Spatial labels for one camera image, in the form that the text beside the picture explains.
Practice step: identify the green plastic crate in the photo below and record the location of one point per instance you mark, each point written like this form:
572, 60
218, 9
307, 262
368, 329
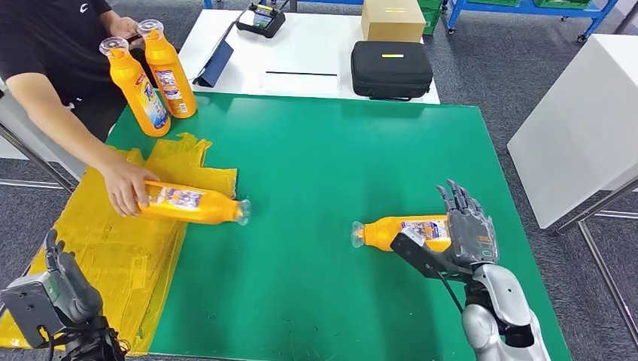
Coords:
431, 18
563, 3
493, 2

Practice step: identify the black strip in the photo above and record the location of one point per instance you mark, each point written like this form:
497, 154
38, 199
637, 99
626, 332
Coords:
299, 74

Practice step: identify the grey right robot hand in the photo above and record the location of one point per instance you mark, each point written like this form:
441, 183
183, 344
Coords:
471, 234

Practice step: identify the person's right hand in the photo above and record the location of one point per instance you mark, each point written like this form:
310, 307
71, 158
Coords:
122, 187

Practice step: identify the orange detergent bottle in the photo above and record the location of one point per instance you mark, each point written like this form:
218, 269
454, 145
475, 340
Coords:
167, 74
384, 234
134, 89
209, 207

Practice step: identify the white seat with metal legs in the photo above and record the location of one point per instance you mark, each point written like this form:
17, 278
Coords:
20, 132

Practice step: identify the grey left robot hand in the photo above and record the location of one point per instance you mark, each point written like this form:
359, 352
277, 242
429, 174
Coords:
75, 289

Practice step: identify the person's right forearm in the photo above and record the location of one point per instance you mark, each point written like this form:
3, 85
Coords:
55, 119

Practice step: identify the blue wheeled rack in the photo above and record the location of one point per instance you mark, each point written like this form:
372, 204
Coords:
528, 9

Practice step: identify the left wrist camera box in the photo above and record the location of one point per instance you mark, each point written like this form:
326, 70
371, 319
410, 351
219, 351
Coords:
32, 309

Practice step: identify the person's left hand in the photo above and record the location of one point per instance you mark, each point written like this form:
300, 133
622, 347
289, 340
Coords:
124, 29

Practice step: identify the yellow taped plastic sheet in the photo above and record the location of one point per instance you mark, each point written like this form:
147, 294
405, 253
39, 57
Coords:
124, 274

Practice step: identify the blue tablet case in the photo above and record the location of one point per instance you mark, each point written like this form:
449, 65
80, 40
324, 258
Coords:
216, 66

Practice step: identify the black remote controller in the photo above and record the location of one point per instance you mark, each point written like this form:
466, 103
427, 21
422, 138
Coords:
260, 21

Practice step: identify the white table with metal legs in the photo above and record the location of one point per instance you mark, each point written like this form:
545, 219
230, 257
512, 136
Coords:
573, 134

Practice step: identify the person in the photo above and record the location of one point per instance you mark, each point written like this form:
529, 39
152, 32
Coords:
45, 40

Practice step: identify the green table mat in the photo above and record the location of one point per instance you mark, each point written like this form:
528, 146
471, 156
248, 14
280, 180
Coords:
349, 199

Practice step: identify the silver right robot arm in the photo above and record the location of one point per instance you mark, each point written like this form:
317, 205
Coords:
498, 309

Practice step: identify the black carrying case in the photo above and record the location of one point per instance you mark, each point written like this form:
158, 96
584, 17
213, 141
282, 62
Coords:
391, 73

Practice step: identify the cardboard box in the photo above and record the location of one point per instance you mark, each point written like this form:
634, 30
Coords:
394, 22

